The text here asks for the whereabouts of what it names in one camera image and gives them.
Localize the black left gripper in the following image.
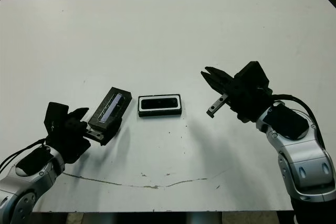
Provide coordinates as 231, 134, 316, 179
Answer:
46, 107, 118, 164

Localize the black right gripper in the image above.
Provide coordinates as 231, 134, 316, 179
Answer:
200, 66, 273, 124

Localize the black box lid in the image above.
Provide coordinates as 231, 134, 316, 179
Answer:
88, 86, 132, 141

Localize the black rectangular camera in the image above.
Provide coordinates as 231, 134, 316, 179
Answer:
140, 98, 179, 110

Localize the black box with white insert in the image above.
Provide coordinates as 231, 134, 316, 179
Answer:
137, 93, 182, 119

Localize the grey robot left leg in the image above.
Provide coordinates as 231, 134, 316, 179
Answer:
83, 212, 118, 224

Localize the grey robot leg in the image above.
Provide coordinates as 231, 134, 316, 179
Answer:
83, 212, 118, 224
189, 212, 224, 224

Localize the grey robot right leg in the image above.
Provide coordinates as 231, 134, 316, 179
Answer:
189, 212, 224, 224

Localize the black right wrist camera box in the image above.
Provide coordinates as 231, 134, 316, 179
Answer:
234, 61, 271, 91

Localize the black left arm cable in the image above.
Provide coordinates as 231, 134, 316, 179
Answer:
0, 138, 50, 172

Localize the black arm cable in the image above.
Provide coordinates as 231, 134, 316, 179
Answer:
0, 138, 50, 172
271, 93, 326, 147

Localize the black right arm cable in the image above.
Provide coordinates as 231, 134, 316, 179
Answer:
271, 93, 326, 147

